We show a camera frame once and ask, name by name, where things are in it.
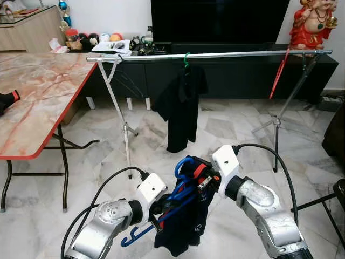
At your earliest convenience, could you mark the blue clothes hanger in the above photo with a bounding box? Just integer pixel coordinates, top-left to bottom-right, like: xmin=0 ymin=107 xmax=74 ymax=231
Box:
xmin=120 ymin=156 xmax=213 ymax=248

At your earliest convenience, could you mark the black shirt with red collar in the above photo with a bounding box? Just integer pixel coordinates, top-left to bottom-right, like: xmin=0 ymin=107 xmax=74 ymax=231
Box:
xmin=154 ymin=156 xmax=219 ymax=257

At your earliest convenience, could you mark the red clothes hanger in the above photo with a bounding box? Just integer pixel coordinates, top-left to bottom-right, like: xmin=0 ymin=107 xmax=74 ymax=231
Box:
xmin=269 ymin=50 xmax=290 ymax=100

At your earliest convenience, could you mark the black printed t-shirt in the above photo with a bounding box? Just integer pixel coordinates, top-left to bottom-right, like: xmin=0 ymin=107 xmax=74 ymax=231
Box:
xmin=151 ymin=65 xmax=209 ymax=153

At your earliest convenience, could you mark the black television console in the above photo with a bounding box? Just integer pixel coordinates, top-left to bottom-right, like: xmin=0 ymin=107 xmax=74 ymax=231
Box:
xmin=70 ymin=42 xmax=339 ymax=103

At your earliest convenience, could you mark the brown cardboard box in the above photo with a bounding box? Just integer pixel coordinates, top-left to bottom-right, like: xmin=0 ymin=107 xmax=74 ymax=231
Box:
xmin=60 ymin=97 xmax=82 ymax=126

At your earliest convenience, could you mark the silver metal clothes rack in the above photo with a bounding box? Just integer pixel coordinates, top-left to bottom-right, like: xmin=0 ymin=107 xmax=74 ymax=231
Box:
xmin=97 ymin=50 xmax=333 ymax=179

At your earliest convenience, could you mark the black soundbar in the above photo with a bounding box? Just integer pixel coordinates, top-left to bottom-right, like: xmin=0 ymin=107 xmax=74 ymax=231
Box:
xmin=171 ymin=42 xmax=270 ymax=53

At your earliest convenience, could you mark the dark brown sofa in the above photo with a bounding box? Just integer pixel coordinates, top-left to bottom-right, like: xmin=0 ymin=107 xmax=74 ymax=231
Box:
xmin=322 ymin=105 xmax=345 ymax=162

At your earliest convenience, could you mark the black flat screen television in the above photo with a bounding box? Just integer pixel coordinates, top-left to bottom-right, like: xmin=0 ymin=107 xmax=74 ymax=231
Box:
xmin=150 ymin=0 xmax=291 ymax=45

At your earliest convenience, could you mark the white paper stack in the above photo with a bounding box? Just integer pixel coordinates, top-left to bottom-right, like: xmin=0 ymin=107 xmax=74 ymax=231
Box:
xmin=92 ymin=39 xmax=132 ymax=57

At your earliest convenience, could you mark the marble pattern folding table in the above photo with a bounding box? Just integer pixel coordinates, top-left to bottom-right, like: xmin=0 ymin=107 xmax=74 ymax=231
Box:
xmin=0 ymin=52 xmax=100 ymax=212

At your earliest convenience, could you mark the black plush toy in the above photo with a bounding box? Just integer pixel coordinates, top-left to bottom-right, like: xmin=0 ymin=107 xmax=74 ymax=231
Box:
xmin=80 ymin=32 xmax=100 ymax=52

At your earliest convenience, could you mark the red laughing Buddha statue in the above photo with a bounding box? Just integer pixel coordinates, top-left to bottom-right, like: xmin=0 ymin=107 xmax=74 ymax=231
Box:
xmin=288 ymin=0 xmax=337 ymax=50

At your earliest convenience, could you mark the black garment red cuff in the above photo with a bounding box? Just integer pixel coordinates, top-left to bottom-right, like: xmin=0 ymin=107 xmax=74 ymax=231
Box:
xmin=0 ymin=90 xmax=21 ymax=115

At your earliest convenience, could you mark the red lidded jar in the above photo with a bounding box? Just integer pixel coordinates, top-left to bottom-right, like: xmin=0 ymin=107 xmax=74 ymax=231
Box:
xmin=64 ymin=29 xmax=80 ymax=51

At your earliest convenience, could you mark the pink tissue pack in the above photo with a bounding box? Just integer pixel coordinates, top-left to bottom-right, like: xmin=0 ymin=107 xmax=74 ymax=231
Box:
xmin=47 ymin=38 xmax=70 ymax=53

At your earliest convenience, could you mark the light wooden cabinet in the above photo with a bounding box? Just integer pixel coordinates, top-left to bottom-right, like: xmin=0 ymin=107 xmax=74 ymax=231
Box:
xmin=0 ymin=5 xmax=66 ymax=53

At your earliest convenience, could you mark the blue and gold trophy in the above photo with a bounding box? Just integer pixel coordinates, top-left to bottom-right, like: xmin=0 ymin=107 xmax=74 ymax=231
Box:
xmin=57 ymin=0 xmax=73 ymax=28

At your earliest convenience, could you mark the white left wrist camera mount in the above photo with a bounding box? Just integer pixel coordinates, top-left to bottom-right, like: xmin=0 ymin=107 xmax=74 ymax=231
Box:
xmin=136 ymin=173 xmax=168 ymax=208

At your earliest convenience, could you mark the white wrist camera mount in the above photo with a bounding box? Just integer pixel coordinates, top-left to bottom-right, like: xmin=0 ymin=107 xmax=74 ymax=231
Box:
xmin=211 ymin=145 xmax=243 ymax=189
xmin=136 ymin=173 xmax=168 ymax=208

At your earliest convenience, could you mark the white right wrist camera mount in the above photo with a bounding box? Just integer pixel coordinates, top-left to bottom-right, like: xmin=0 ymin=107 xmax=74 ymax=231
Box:
xmin=211 ymin=145 xmax=243 ymax=189

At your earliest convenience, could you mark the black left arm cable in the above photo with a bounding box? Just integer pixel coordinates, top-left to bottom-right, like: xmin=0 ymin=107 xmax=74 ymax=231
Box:
xmin=61 ymin=166 xmax=149 ymax=254

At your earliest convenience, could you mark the grey wall power strip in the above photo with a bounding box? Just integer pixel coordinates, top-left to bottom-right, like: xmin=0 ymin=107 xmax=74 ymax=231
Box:
xmin=318 ymin=94 xmax=343 ymax=111

